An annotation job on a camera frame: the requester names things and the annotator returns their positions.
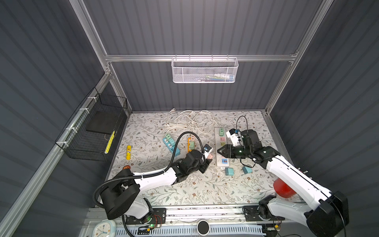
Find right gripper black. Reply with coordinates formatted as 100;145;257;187
216;143;250;158

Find orange power strip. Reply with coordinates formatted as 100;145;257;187
187;137;195;153

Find blue power strip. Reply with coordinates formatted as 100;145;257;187
162;137;180;156

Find white power strip pastel sockets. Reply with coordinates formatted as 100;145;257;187
215;127;230;168

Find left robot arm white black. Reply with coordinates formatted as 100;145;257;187
92;131;213;224

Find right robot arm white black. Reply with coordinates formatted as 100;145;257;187
217;128;349;237

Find floral table mat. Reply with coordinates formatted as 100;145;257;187
108;111;276;206

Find red pen cup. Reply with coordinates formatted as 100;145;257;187
273;178;296;198

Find yellow tube on mat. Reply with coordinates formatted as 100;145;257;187
126;145;132;161

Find yellow marker in basket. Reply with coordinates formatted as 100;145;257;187
104;130;116;154

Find white clock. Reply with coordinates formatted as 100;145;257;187
90;220;116;237

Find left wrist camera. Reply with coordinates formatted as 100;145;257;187
203;144;213;153

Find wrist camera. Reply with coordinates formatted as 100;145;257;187
226;128;241;147
203;144;213;153

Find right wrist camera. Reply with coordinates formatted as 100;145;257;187
226;128;241;147

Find white tangled power cable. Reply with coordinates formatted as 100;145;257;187
163;108;220;137

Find white wire basket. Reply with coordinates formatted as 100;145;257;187
171;57;239;84

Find black wire basket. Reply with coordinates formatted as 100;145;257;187
56;89;128;162

